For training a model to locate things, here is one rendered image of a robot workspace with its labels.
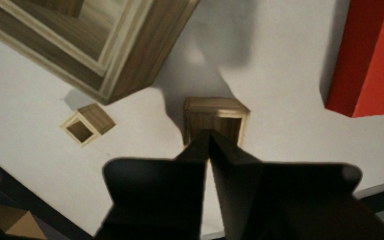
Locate red flat rectangular block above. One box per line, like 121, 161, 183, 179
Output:
325, 0, 384, 118

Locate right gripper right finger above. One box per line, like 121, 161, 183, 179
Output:
208, 129, 363, 240

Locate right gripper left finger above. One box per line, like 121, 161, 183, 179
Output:
101, 129, 210, 240

